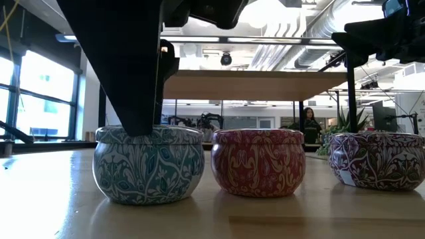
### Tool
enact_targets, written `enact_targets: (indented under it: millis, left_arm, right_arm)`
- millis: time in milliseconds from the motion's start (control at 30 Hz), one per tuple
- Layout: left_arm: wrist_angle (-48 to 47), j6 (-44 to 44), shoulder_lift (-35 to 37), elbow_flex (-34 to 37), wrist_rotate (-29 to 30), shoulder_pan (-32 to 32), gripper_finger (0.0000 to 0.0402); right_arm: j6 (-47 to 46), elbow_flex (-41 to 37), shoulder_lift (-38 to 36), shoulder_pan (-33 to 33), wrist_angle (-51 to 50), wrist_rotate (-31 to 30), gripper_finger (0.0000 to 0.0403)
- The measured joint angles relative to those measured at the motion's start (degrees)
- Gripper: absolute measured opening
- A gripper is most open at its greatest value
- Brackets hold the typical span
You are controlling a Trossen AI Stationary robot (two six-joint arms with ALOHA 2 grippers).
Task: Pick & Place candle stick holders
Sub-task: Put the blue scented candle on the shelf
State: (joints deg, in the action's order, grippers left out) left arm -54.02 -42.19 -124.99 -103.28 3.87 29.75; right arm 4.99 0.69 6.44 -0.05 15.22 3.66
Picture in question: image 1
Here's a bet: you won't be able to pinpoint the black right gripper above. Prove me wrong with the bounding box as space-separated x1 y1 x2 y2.
331 0 425 68

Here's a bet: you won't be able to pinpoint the blue patterned candle tin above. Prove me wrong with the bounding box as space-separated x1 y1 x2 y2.
92 125 206 205

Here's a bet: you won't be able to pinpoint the purple patterned candle tin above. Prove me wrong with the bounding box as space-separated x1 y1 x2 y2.
328 131 425 192

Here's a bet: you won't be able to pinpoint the pink patterned candle tin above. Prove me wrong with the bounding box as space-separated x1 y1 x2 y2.
211 128 306 199

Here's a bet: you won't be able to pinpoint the black ceiling spotlights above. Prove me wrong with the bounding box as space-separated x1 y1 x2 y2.
360 79 380 90

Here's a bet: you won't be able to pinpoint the black computer monitor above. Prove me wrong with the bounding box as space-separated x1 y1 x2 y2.
371 100 398 133

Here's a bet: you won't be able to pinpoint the wooden shelf black metal legs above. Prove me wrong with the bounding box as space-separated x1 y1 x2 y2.
98 49 359 135

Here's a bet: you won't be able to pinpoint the green artificial plant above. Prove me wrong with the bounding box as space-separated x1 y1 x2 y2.
315 106 370 157

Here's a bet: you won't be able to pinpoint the black bar with light strips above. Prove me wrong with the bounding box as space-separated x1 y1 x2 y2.
55 33 337 46

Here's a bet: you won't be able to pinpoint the person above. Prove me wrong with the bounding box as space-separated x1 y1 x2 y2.
300 107 323 145

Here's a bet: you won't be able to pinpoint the black diagonal bar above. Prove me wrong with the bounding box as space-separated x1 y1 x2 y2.
0 119 35 145

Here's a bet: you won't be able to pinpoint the silver ventilation duct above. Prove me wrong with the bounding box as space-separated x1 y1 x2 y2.
294 0 386 69

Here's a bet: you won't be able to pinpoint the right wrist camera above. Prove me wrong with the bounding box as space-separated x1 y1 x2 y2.
381 0 411 18

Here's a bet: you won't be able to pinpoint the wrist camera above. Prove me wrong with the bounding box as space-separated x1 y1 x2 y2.
164 0 250 30
381 0 411 18

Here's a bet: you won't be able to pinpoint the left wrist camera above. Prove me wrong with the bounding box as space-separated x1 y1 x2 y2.
164 0 250 30

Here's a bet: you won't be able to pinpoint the large window black frame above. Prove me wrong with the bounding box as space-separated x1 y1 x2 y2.
0 49 82 142

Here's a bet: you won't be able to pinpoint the black aluminium table frame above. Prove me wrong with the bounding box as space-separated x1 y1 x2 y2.
0 141 321 154

